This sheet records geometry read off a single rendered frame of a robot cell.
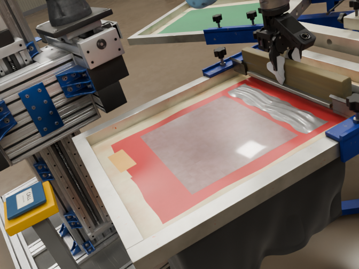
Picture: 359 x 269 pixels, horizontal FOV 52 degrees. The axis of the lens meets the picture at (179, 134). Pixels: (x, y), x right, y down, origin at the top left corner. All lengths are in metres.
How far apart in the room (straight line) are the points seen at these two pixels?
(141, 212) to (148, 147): 0.26
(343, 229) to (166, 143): 1.19
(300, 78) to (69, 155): 0.98
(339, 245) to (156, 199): 1.23
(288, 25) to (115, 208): 0.61
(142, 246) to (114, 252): 1.17
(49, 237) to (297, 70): 0.80
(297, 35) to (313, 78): 0.11
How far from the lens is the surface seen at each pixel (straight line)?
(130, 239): 0.74
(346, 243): 1.94
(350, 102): 0.84
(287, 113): 1.02
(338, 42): 1.24
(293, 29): 0.99
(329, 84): 0.96
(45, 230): 1.10
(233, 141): 0.96
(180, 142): 1.01
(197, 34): 1.73
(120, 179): 0.96
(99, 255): 1.91
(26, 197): 1.05
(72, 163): 1.62
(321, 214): 1.06
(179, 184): 0.87
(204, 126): 1.05
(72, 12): 1.36
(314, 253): 1.90
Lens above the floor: 1.49
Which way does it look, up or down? 31 degrees down
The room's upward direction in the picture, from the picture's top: 18 degrees counter-clockwise
